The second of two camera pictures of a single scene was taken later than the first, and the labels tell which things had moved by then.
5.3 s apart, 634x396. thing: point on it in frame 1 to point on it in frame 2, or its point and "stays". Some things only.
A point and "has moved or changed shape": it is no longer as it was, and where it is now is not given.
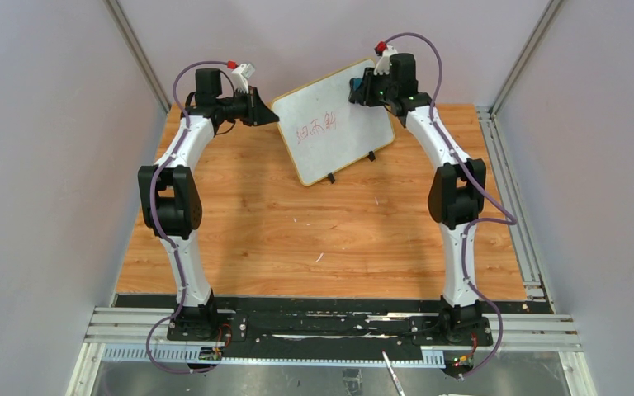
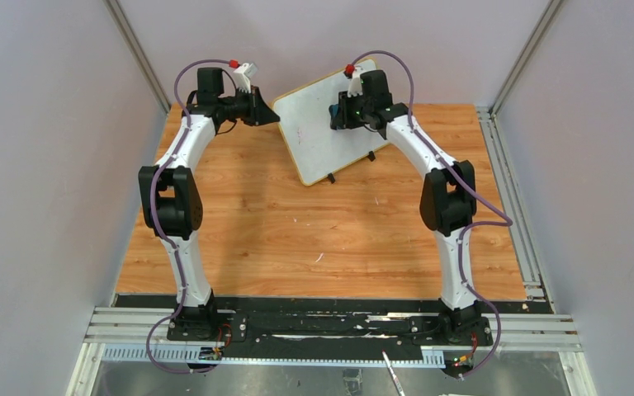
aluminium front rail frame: x=140 y=333 stays
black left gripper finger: x=260 y=106 stays
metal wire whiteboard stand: x=330 y=176 stays
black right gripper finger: x=361 y=87 to x=334 y=110
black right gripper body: x=371 y=93 to x=344 y=113
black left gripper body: x=252 y=107 stays
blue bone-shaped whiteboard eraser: x=356 y=93 has moved or changed shape
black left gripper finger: x=262 y=115 stays
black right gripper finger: x=356 y=97 to x=337 y=123
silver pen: x=399 y=388 stays
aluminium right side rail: x=517 y=216 stays
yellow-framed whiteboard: x=324 y=132 stays
